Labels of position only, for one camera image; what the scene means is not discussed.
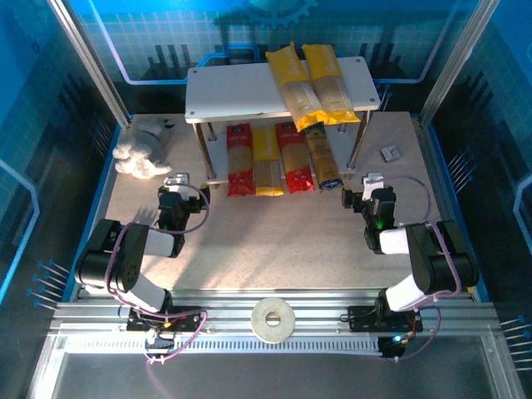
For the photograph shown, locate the blue brown spaghetti bag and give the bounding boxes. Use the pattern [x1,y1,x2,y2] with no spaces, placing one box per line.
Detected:
[304,122,344,191]

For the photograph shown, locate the red spaghetti bag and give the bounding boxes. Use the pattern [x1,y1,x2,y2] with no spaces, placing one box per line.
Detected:
[274,121,316,195]
[225,122,255,198]

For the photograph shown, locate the yellow spaghetti bag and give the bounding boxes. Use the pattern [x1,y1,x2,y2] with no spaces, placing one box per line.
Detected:
[264,41,326,133]
[301,42,362,126]
[252,126,285,197]

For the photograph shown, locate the white two-tier shelf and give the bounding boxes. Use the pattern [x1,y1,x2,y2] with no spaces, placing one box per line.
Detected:
[184,56,382,186]

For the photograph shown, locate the white plush toy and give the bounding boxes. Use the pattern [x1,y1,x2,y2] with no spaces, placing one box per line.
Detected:
[112,117,175,180]

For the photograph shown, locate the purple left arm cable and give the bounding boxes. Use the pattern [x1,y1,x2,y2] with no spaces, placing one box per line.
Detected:
[106,181,210,366]

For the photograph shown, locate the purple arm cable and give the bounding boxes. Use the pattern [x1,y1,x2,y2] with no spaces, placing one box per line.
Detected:
[106,181,210,366]
[382,174,463,363]

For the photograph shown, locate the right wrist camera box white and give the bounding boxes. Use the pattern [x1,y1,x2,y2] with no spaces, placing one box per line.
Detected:
[361,171,386,201]

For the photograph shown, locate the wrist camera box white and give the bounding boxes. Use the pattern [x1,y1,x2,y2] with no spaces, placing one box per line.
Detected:
[361,171,386,201]
[164,172,191,195]

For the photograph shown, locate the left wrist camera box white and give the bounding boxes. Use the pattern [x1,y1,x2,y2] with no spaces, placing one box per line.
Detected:
[164,172,191,195]

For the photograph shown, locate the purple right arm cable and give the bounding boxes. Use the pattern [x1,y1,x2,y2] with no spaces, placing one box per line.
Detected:
[382,174,463,363]

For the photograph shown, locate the aluminium rail frame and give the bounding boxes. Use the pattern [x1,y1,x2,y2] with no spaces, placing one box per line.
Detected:
[49,288,500,336]

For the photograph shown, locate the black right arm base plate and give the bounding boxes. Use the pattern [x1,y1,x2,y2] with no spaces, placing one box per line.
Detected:
[347,304,424,333]

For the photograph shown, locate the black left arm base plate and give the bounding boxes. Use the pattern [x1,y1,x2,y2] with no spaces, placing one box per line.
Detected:
[126,305,201,333]

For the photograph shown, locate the white tape ring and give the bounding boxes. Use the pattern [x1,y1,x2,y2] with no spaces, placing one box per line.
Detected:
[250,297,297,344]

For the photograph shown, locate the white slotted cable duct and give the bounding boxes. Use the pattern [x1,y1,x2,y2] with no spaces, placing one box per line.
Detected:
[62,334,382,355]

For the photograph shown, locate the aluminium corner post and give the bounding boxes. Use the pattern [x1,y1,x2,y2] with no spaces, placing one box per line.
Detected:
[48,0,133,129]
[418,0,500,128]

